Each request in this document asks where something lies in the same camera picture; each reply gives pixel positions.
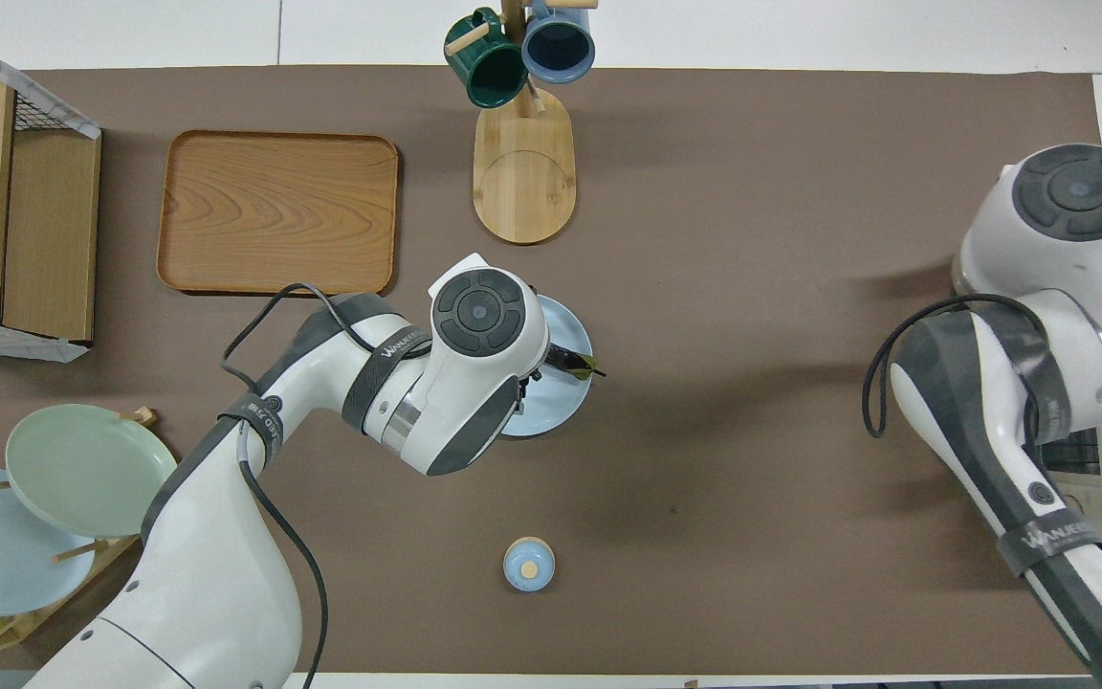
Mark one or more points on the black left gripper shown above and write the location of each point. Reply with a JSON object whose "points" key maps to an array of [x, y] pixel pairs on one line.
{"points": [[527, 388]]}

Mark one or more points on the dark purple eggplant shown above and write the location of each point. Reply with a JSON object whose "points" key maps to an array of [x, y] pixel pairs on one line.
{"points": [[575, 362]]}

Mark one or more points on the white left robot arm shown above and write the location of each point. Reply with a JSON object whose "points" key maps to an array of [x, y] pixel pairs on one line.
{"points": [[321, 402]]}

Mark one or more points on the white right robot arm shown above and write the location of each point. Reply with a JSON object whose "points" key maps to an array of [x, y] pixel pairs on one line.
{"points": [[1068, 316]]}

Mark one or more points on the small blue lidded jar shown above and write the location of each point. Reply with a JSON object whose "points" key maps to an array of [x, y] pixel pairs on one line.
{"points": [[529, 565]]}

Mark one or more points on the wooden mug tree stand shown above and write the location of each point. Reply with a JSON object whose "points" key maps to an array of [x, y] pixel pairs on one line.
{"points": [[524, 182]]}

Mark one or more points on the brown table mat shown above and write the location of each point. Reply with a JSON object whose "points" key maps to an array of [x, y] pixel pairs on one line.
{"points": [[723, 287]]}

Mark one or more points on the wooden serving tray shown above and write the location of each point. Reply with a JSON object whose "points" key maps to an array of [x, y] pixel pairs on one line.
{"points": [[278, 212]]}

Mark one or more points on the dark green mug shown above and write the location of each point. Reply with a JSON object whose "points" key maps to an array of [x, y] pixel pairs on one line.
{"points": [[486, 72]]}

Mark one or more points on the blue mug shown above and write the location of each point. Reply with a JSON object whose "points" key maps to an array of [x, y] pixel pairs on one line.
{"points": [[559, 48]]}

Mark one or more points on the pale green plate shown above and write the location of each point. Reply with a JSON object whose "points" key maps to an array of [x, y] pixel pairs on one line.
{"points": [[92, 469]]}

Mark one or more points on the wooden plate rack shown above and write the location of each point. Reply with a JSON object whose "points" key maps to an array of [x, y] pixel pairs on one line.
{"points": [[101, 555]]}

